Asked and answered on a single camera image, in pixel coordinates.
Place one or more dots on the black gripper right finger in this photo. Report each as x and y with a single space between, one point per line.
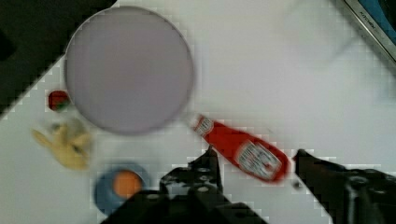
349 196

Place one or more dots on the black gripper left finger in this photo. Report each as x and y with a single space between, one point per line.
202 171

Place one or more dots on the red plush ketchup bottle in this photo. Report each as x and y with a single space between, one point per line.
247 152

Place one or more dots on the orange ball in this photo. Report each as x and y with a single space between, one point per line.
126 184

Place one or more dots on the blue bowl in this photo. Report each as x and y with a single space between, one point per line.
105 199

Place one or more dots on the yellow banana peel toy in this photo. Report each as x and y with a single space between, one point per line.
68 142

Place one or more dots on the round grey plate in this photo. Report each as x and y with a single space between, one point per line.
128 70

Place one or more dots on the small red strawberry toy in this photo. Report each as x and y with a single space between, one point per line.
58 100

